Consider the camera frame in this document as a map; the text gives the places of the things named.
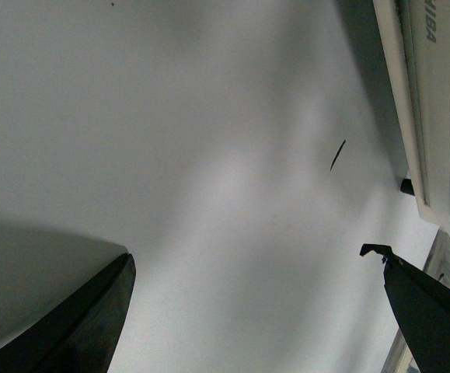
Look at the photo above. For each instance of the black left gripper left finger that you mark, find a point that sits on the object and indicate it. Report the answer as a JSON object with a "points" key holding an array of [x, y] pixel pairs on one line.
{"points": [[81, 334]]}

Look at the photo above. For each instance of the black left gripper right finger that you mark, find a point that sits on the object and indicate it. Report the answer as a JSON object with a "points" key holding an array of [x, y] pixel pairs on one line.
{"points": [[421, 306]]}

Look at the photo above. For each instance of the cream Toshiba toaster oven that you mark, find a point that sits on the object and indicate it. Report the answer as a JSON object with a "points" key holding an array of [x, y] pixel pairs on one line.
{"points": [[390, 28]]}

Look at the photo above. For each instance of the cream oven door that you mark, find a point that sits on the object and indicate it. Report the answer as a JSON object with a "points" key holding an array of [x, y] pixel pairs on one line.
{"points": [[426, 36]]}

